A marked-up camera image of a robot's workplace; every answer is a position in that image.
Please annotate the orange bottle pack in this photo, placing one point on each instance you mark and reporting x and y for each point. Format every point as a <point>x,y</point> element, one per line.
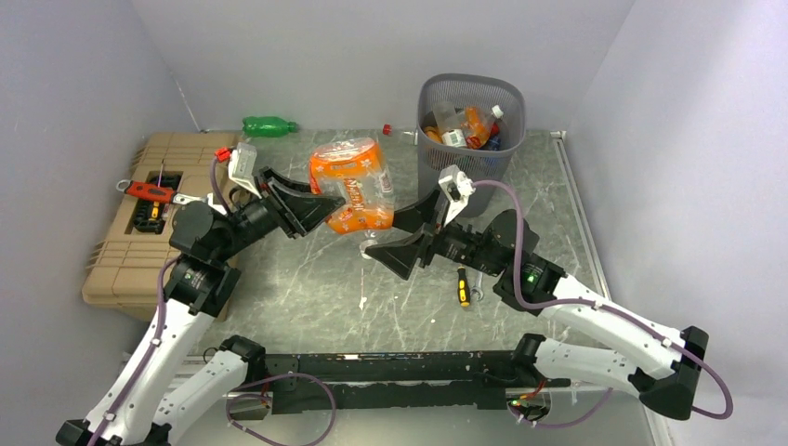
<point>356,170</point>

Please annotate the clear bottle red cap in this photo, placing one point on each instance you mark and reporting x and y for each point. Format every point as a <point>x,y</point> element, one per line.
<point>404,136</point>

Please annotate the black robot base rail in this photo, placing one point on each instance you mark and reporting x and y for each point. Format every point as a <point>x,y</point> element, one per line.
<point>483,379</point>

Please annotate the large orange label bottle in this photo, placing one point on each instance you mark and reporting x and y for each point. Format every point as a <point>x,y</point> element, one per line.
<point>477,124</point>

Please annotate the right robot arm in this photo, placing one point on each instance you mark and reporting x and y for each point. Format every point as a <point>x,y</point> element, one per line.
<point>652,362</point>

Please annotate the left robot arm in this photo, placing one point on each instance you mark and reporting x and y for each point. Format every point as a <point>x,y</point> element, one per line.
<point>140,408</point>

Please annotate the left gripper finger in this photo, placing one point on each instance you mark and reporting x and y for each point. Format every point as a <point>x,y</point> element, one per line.
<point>316,210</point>
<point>274,182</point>

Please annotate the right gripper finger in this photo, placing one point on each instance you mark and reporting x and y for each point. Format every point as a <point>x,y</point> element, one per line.
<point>403,256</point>
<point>410,217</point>

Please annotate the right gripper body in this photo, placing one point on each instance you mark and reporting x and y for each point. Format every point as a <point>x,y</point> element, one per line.
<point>439,238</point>

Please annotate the tan plastic toolbox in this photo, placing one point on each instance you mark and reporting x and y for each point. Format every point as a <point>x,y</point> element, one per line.
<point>122,269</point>

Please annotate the grey mesh waste bin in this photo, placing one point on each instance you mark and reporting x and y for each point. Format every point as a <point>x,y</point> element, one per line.
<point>468,90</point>

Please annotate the red handled adjustable wrench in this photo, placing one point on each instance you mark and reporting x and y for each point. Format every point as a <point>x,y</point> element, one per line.
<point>157,194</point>

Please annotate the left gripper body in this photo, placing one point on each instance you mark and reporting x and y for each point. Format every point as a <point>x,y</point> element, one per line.
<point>277,209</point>

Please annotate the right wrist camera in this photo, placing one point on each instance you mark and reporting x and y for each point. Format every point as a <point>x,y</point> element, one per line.
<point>457,188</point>

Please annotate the silver combination spanner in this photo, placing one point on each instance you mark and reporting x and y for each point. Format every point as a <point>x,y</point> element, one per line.
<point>476,293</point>

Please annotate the yellow black screwdriver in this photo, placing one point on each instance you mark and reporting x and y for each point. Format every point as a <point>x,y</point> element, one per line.
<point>462,287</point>

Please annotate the green plastic bottle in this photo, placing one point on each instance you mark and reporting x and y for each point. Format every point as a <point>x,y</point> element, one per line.
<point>268,127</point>

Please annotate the brown tea bottle green cap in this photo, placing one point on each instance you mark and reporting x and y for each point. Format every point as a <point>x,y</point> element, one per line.
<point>449,125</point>

